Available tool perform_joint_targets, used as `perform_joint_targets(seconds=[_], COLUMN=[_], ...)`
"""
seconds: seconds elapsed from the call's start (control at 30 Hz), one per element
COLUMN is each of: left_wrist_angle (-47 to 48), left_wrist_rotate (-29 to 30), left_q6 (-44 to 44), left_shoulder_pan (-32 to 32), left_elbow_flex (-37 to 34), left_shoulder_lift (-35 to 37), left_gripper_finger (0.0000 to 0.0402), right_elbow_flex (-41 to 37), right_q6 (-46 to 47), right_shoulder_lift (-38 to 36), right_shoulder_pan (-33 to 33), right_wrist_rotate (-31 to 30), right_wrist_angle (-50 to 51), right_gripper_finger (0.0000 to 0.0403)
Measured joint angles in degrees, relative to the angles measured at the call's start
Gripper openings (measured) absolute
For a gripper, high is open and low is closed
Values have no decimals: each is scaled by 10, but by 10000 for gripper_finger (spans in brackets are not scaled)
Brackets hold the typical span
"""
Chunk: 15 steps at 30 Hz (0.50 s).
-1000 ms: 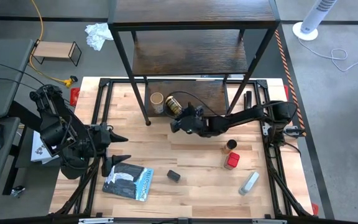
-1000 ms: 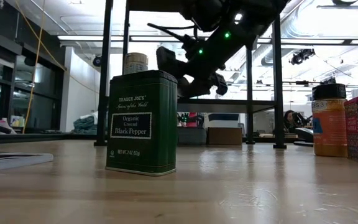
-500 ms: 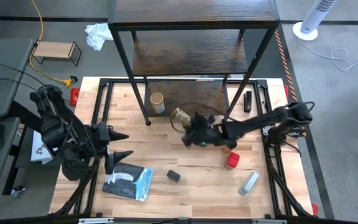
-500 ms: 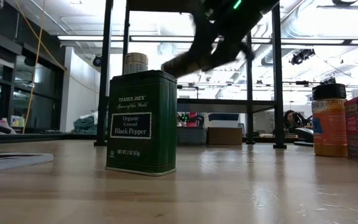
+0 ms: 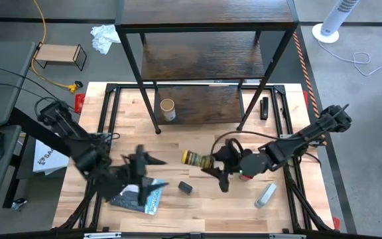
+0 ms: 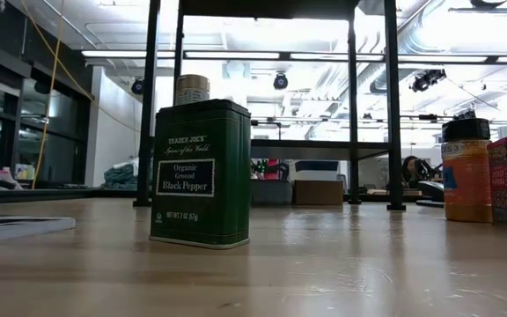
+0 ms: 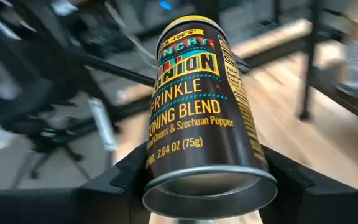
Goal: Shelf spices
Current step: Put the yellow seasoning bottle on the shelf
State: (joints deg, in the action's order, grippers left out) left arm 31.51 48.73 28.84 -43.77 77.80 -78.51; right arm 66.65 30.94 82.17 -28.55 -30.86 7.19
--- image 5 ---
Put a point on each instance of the black-framed wooden shelf unit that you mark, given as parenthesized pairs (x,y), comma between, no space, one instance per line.
(207,10)

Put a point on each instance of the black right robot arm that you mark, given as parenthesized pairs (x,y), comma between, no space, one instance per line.
(307,139)

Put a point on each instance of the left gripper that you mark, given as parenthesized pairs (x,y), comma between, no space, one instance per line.
(128,176)

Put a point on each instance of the black table frame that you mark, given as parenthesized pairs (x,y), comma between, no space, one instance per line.
(91,212)

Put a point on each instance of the Yellowstone picture book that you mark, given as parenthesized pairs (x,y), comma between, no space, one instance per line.
(151,204)

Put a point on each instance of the crumpled white cloth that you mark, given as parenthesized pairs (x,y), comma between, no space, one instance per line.
(104,36)

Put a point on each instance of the white tower fan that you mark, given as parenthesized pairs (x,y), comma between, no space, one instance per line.
(335,20)

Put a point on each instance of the small black silver clamp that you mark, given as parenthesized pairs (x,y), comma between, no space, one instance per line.
(18,204)

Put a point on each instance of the white printed bag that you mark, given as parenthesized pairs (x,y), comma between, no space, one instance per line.
(46,162)

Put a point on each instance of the large jar tan lid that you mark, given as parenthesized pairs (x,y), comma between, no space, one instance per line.
(167,109)

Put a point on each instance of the grey stapler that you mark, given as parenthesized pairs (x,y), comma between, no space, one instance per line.
(265,196)

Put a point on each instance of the red clamp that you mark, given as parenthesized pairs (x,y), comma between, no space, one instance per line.
(336,223)
(79,101)
(305,98)

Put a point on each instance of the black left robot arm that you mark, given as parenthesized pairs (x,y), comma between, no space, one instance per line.
(68,132)

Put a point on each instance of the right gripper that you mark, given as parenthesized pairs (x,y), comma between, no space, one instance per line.
(247,162)

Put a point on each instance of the black stapler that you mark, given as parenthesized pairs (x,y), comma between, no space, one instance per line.
(264,108)

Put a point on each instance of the aluminium profile bar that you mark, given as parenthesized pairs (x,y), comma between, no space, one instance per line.
(287,236)
(102,235)

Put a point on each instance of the dark green spice tin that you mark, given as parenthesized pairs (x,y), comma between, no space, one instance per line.
(185,187)

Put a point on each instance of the dark spice jar yellow lid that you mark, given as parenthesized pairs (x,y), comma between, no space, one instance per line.
(194,158)

